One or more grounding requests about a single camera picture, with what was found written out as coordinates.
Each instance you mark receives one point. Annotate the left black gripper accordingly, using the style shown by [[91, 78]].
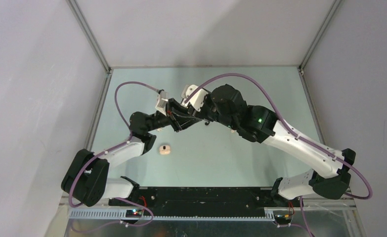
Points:
[[175, 107]]

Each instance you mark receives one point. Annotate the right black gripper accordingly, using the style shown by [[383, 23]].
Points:
[[201, 113]]

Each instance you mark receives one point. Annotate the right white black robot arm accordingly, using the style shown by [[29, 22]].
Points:
[[328, 176]]

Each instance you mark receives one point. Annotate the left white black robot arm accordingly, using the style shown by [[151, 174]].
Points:
[[87, 180]]

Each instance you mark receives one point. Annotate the white earbud charging case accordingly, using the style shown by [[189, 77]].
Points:
[[164, 150]]

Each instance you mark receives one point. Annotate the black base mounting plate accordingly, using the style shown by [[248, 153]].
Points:
[[209, 201]]

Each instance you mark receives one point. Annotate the left controller board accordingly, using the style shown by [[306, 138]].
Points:
[[134, 213]]

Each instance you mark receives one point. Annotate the controller board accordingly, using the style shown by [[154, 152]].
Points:
[[134, 213], [283, 220]]

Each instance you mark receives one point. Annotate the right controller board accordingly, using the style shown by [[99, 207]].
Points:
[[283, 220]]

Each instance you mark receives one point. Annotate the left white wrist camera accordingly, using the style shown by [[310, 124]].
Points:
[[162, 100]]

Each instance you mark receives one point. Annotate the white slotted cable duct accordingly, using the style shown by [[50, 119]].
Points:
[[124, 214]]

